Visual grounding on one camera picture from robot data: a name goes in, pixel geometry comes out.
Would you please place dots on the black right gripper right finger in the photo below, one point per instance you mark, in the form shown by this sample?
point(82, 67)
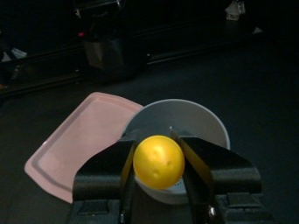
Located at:
point(221, 169)

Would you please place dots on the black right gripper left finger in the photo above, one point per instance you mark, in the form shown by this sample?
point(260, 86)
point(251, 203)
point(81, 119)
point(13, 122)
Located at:
point(101, 172)

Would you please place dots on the yellow can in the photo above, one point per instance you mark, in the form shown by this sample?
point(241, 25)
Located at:
point(158, 162)

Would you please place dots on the grey bowl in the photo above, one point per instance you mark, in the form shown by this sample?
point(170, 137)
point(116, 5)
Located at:
point(182, 119)

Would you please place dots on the pink rectangular tray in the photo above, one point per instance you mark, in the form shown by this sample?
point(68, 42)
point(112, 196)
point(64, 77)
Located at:
point(78, 140)

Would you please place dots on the white paper tag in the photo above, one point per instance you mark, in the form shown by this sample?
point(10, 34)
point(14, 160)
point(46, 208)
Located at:
point(235, 10)

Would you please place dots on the black frame rail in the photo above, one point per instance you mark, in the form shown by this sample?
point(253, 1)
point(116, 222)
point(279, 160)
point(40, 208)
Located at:
point(46, 81)

